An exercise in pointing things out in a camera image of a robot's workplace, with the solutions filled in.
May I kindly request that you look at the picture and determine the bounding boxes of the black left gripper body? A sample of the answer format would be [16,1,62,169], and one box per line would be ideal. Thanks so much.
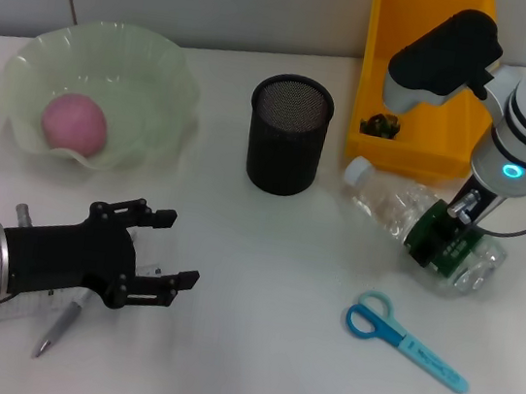
[0,192,145,312]

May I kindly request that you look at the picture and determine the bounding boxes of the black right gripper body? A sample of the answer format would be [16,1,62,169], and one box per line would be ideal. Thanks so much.
[444,170,511,242]

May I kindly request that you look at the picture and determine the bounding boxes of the clear water bottle green label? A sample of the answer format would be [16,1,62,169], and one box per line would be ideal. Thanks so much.
[328,154,516,303]

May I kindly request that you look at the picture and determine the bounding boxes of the blue scissors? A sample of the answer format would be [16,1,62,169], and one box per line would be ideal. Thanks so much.
[337,287,480,394]

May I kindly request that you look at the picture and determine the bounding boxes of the green plastic wrapper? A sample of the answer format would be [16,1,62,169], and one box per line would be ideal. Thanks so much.
[358,108,404,142]

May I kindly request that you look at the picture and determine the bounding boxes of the pink peach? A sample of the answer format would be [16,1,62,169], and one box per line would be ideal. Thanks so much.
[37,89,112,159]

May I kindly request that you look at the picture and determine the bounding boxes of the silver grey pen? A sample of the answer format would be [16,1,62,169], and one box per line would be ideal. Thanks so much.
[32,281,94,365]

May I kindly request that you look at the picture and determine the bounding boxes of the transparent plastic ruler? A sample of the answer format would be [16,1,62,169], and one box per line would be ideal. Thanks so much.
[0,243,162,345]

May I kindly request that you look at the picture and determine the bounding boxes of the black mesh pen holder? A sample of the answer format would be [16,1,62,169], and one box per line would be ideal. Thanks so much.
[238,69,339,201]

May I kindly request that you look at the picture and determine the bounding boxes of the pale green wavy fruit plate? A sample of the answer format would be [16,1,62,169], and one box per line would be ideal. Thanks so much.
[0,7,212,183]

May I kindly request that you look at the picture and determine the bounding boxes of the yellow plastic bin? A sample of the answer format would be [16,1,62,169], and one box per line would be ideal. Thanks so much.
[343,0,517,188]

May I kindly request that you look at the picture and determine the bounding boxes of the right gripper cable with connector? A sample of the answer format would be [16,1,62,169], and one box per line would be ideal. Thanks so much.
[444,152,526,241]

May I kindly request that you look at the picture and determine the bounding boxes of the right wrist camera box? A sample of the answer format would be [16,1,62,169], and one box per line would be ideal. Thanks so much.
[379,0,510,126]

